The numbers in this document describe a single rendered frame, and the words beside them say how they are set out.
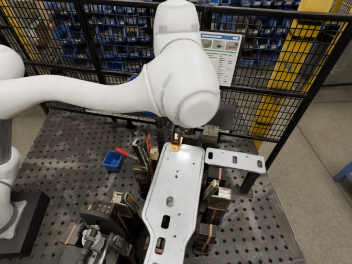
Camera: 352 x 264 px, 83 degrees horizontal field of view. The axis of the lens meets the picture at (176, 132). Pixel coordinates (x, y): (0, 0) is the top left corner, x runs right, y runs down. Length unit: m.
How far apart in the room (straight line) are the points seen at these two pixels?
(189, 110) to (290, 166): 2.22
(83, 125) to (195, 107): 1.47
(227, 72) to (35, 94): 0.90
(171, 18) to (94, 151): 1.21
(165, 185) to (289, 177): 1.69
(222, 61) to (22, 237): 1.31
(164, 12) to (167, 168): 0.70
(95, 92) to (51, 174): 1.16
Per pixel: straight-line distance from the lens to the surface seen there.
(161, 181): 0.94
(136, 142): 0.82
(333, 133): 3.12
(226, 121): 1.17
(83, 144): 1.59
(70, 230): 0.87
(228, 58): 1.13
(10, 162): 1.21
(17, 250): 1.29
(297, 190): 2.35
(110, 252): 0.91
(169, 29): 0.45
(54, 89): 0.52
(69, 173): 1.48
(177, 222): 0.87
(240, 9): 1.05
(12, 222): 1.31
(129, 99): 0.37
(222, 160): 1.03
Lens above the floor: 1.83
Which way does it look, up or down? 48 degrees down
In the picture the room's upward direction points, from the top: straight up
